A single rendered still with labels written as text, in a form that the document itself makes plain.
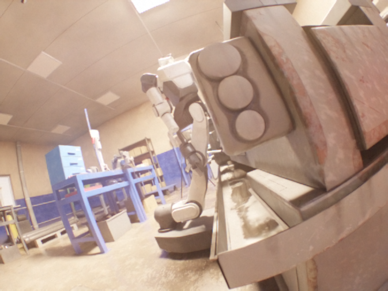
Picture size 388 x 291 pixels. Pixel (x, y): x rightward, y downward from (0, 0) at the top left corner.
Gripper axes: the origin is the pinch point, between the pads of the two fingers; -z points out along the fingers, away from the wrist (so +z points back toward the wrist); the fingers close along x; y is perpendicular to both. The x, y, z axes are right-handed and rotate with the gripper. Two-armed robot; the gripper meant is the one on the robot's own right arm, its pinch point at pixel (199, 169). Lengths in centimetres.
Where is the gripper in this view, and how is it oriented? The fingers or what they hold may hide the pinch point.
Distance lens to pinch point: 103.1
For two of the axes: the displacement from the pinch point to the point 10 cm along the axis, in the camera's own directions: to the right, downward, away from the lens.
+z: -5.2, -7.9, 3.2
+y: 8.5, -4.5, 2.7
